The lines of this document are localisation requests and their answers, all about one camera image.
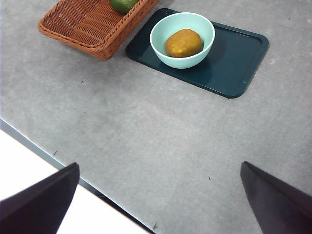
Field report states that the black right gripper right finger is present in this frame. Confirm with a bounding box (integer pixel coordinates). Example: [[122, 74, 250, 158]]
[[240, 160, 312, 234]]

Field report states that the green lime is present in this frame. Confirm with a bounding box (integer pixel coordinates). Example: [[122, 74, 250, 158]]
[[108, 0, 139, 15]]

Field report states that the teal ribbed bowl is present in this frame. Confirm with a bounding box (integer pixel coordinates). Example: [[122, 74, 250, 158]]
[[149, 12, 216, 69]]

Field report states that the dark rectangular tray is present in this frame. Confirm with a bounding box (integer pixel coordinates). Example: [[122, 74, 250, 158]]
[[125, 8, 270, 99]]

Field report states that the brown wicker basket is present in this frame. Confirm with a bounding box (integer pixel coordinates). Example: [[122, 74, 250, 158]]
[[38, 0, 160, 60]]

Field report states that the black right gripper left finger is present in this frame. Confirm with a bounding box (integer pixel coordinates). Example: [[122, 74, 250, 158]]
[[0, 162, 80, 234]]

